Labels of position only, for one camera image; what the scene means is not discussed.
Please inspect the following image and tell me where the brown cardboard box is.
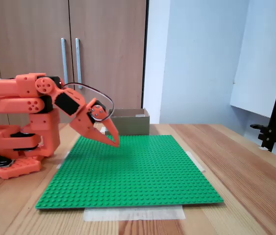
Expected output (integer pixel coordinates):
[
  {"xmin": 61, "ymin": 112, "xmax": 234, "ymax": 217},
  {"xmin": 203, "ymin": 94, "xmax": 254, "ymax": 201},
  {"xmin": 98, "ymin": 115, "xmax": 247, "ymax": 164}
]
[{"xmin": 105, "ymin": 108, "xmax": 151, "ymax": 136}]

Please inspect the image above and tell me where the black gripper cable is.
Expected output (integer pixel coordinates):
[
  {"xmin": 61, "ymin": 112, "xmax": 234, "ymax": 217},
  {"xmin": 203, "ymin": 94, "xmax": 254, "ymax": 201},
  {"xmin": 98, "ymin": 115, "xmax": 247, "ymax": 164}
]
[{"xmin": 62, "ymin": 82, "xmax": 115, "ymax": 123}]

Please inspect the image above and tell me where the black camera stand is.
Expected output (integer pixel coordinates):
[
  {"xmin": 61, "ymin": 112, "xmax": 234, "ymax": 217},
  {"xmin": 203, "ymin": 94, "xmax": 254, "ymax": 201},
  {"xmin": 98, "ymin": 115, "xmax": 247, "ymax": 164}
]
[{"xmin": 250, "ymin": 40, "xmax": 276, "ymax": 153}]

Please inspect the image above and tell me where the metal cabinet handle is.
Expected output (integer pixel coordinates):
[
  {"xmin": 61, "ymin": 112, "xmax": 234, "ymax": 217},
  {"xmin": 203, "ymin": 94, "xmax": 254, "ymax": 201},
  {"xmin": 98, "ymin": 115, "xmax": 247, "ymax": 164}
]
[
  {"xmin": 75, "ymin": 38, "xmax": 83, "ymax": 85},
  {"xmin": 61, "ymin": 38, "xmax": 69, "ymax": 85}
]

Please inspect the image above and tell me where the green lego baseplate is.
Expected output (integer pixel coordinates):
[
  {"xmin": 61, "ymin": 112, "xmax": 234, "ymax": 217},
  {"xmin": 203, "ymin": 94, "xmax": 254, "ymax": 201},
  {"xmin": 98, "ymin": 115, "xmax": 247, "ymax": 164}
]
[{"xmin": 35, "ymin": 134, "xmax": 225, "ymax": 211}]

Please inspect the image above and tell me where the masking tape strip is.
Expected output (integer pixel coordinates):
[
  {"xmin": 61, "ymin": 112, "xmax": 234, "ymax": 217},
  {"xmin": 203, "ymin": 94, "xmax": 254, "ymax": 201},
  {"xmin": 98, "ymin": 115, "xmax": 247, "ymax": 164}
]
[
  {"xmin": 83, "ymin": 205, "xmax": 186, "ymax": 222},
  {"xmin": 56, "ymin": 150, "xmax": 70, "ymax": 169},
  {"xmin": 185, "ymin": 151, "xmax": 207, "ymax": 173}
]

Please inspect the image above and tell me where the white wall board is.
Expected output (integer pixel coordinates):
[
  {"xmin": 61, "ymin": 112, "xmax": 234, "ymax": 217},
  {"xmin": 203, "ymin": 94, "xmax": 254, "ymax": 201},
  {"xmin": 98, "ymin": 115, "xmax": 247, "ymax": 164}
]
[{"xmin": 230, "ymin": 0, "xmax": 276, "ymax": 127}]

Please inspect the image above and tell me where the brown wooden cabinet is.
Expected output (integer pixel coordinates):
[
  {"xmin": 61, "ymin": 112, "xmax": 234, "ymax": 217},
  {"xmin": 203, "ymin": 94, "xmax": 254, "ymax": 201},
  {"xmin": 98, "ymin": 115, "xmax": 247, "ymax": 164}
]
[{"xmin": 0, "ymin": 0, "xmax": 150, "ymax": 126}]

